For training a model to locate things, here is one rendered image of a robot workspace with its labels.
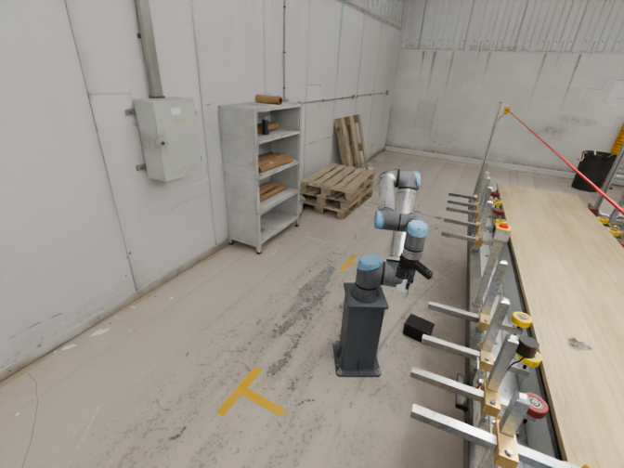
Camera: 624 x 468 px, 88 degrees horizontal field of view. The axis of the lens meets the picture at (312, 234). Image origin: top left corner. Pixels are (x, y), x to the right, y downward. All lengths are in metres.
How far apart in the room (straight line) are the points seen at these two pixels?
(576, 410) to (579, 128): 7.94
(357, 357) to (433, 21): 7.99
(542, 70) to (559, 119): 1.09
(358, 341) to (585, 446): 1.29
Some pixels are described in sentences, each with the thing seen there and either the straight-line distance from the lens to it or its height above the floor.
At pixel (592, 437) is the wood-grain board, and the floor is 0.90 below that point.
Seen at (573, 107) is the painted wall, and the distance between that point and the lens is 9.07.
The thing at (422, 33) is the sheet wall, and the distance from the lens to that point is 9.18.
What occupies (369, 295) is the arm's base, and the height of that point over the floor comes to 0.65.
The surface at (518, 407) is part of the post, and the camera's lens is 1.18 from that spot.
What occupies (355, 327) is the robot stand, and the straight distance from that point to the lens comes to 2.22.
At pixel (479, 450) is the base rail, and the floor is 0.70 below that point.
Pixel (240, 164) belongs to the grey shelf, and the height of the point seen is 1.00.
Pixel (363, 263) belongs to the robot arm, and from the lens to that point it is 2.02.
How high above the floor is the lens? 1.91
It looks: 27 degrees down
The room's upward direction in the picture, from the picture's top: 3 degrees clockwise
